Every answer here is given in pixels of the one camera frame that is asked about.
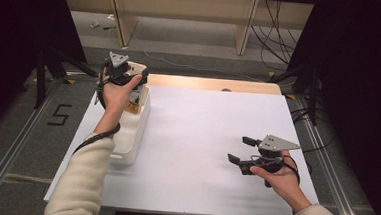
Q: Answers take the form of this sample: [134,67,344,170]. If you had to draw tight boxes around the beige wooden shelf unit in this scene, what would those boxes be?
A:
[57,0,316,61]

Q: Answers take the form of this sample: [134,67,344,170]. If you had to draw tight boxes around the wooden table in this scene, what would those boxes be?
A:
[144,72,283,96]

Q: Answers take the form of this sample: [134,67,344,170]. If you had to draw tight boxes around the black curtain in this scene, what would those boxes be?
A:
[277,0,381,215]
[0,0,91,144]

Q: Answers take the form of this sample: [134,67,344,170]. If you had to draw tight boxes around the white table mat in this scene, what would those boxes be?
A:
[42,77,327,215]

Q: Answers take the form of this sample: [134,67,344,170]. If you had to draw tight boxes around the person's left hand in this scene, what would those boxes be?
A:
[97,66,145,118]

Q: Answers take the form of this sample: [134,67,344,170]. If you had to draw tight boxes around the black stand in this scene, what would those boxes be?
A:
[32,44,100,114]
[267,60,323,127]

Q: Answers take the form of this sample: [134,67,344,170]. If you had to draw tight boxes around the bundle of black hanging cables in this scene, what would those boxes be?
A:
[248,0,302,72]

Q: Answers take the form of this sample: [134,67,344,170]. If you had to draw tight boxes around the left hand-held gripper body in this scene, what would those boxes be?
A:
[102,50,145,87]

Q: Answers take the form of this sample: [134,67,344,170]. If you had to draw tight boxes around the white plastic storage box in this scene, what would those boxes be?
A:
[107,82,154,168]

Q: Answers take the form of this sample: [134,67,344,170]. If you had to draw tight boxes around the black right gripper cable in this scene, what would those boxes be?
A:
[247,151,304,186]

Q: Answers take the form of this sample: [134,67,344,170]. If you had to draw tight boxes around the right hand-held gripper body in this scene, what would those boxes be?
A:
[237,133,302,190]

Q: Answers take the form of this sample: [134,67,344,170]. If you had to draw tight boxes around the black floor cable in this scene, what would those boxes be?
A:
[288,106,335,156]

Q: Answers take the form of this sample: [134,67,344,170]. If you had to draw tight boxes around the person's right hand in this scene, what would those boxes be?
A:
[247,148,304,210]

